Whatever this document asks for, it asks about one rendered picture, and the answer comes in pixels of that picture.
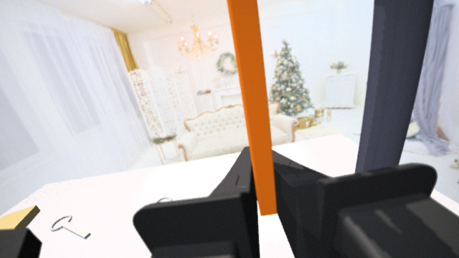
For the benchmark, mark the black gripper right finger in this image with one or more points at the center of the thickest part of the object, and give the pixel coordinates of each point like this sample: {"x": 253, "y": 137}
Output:
{"x": 308, "y": 200}

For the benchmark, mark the orange handle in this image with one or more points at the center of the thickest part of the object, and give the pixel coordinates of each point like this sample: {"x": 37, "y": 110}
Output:
{"x": 246, "y": 32}

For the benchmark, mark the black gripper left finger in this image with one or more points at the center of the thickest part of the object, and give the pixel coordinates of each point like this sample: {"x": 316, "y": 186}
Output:
{"x": 228, "y": 213}

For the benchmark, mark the light orange square block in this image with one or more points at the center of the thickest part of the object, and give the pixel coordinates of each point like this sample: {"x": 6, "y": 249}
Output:
{"x": 19, "y": 219}

